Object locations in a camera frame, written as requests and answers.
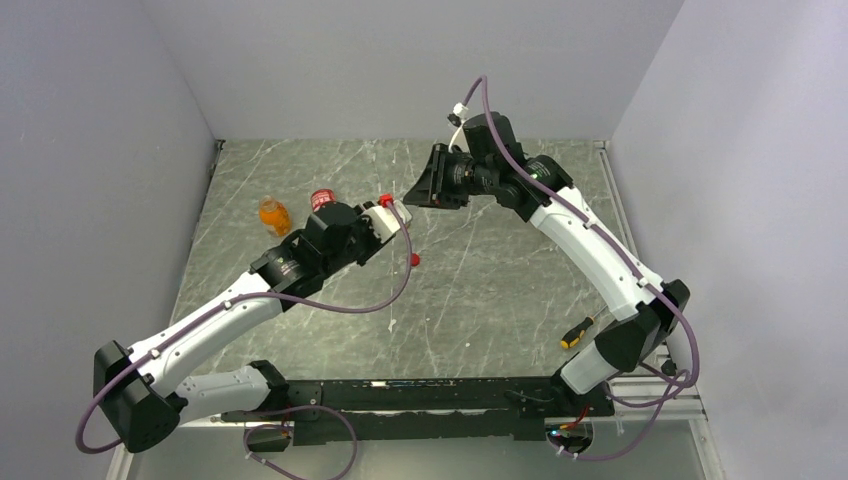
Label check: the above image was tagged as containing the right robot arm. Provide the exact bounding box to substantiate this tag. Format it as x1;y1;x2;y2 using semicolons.
403;112;690;415

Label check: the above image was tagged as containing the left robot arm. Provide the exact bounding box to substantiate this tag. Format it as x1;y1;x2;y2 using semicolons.
75;195;412;454

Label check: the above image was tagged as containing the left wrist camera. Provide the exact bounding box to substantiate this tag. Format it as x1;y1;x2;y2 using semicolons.
363;194;405;241

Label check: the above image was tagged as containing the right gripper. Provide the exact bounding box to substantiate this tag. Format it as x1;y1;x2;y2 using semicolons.
404;145;495;211

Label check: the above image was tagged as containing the clear red-label water bottle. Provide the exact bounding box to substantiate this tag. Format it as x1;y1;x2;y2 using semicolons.
310;188;338;213

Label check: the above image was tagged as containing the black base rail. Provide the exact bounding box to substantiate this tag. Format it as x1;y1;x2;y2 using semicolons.
221;376;615;446

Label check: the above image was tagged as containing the small clear orange bottle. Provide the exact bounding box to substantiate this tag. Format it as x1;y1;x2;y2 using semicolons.
258;195;291;238

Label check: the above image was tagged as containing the black yellow screwdriver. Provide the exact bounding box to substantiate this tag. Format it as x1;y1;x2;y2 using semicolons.
560;306;607;350

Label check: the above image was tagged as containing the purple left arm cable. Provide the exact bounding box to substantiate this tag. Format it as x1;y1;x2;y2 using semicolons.
74;201;413;480

